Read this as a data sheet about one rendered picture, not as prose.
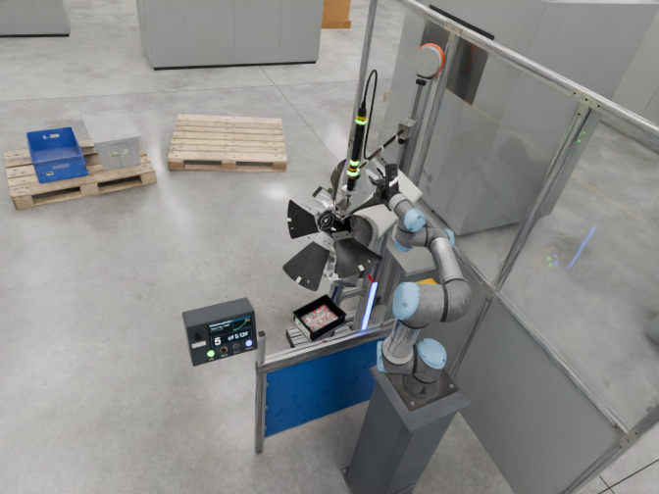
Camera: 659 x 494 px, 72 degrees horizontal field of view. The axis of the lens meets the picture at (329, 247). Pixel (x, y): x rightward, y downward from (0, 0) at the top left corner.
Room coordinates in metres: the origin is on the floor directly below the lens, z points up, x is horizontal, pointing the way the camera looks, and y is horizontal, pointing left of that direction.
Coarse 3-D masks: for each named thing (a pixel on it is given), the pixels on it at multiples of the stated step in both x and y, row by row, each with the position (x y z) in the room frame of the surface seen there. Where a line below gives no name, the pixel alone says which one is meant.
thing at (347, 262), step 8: (344, 240) 1.74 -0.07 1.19; (352, 240) 1.75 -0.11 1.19; (336, 248) 1.68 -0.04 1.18; (344, 248) 1.68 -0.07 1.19; (352, 248) 1.69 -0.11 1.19; (360, 248) 1.69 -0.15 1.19; (336, 256) 1.64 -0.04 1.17; (344, 256) 1.63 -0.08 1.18; (352, 256) 1.63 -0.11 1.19; (360, 256) 1.63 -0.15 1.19; (368, 256) 1.64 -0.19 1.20; (376, 256) 1.64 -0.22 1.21; (336, 264) 1.59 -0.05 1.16; (344, 264) 1.59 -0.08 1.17; (352, 264) 1.59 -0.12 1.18; (360, 264) 1.59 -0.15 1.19; (368, 264) 1.58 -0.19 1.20; (344, 272) 1.54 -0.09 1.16; (352, 272) 1.54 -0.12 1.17
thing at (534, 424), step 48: (480, 288) 1.82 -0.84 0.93; (432, 336) 1.97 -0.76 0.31; (480, 336) 1.70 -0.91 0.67; (528, 336) 1.50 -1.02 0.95; (480, 384) 1.58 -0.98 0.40; (528, 384) 1.39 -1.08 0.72; (480, 432) 1.45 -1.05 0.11; (528, 432) 1.27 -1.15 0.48; (576, 432) 1.14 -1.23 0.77; (528, 480) 1.15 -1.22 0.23
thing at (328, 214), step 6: (330, 210) 1.87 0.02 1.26; (324, 216) 1.87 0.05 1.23; (330, 216) 1.85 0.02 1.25; (336, 216) 1.84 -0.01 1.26; (342, 216) 1.93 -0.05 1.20; (318, 222) 1.85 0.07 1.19; (324, 222) 1.84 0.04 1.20; (330, 222) 1.82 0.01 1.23; (336, 222) 1.81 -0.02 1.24; (342, 222) 1.84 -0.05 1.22; (348, 222) 1.87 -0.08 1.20; (324, 228) 1.80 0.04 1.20; (330, 228) 1.79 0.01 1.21; (336, 228) 1.81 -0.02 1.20; (342, 228) 1.84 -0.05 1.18; (348, 228) 1.84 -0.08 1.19; (330, 234) 1.81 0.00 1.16
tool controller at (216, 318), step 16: (224, 304) 1.19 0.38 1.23; (240, 304) 1.19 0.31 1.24; (192, 320) 1.08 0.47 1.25; (208, 320) 1.08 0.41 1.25; (224, 320) 1.10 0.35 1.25; (240, 320) 1.12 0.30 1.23; (192, 336) 1.03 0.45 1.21; (208, 336) 1.05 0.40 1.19; (224, 336) 1.07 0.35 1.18; (240, 336) 1.10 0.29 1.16; (256, 336) 1.13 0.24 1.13; (192, 352) 1.01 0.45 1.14; (240, 352) 1.08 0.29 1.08
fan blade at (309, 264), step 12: (300, 252) 1.76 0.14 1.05; (312, 252) 1.76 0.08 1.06; (324, 252) 1.77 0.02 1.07; (288, 264) 1.73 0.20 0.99; (300, 264) 1.72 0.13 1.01; (312, 264) 1.72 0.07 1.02; (324, 264) 1.73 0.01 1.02; (300, 276) 1.68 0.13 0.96; (312, 276) 1.68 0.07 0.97; (312, 288) 1.64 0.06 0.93
